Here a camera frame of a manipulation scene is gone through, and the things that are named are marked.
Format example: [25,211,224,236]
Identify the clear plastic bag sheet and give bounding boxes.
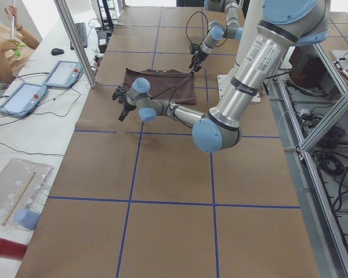
[0,159,53,231]

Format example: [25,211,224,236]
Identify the light blue plastic cap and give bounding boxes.
[14,208,41,231]

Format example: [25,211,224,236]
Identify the seated person in beige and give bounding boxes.
[0,5,40,84]

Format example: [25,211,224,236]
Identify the aluminium frame rack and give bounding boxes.
[269,45,348,277]

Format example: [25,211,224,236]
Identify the red cylinder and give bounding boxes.
[0,237,28,261]

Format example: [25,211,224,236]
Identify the black keyboard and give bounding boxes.
[74,23,88,48]

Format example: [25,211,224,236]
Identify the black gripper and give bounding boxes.
[189,43,211,72]
[112,83,135,121]

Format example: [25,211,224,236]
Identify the blue teach pendant far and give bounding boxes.
[43,60,82,89]

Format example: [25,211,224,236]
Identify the blue teach pendant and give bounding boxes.
[0,82,47,118]
[43,60,82,89]

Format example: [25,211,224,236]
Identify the blue teach pendant near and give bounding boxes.
[0,82,47,118]

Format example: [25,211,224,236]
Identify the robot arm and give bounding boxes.
[186,0,243,74]
[112,1,331,153]

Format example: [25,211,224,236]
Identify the dark brown t-shirt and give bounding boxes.
[124,68,197,105]

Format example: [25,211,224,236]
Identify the aluminium frame post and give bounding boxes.
[54,0,97,88]

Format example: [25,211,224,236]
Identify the black computer mouse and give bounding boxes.
[50,48,64,56]

